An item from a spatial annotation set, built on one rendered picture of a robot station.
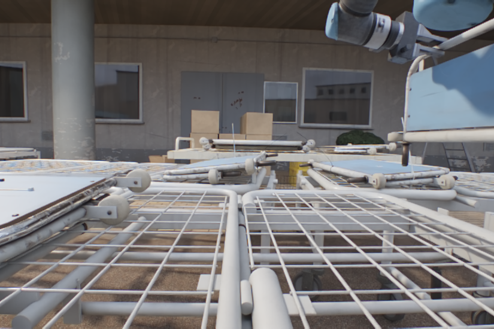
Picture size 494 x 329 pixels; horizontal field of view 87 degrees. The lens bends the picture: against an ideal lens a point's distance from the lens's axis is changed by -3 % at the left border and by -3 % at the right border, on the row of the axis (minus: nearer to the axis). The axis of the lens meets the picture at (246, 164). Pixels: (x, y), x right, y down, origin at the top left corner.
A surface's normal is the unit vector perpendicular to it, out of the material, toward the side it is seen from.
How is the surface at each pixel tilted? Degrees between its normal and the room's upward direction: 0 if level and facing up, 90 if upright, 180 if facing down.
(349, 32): 146
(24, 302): 90
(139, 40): 90
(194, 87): 90
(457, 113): 90
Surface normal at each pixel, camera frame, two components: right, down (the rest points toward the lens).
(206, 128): 0.18, 0.09
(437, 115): -1.00, -0.02
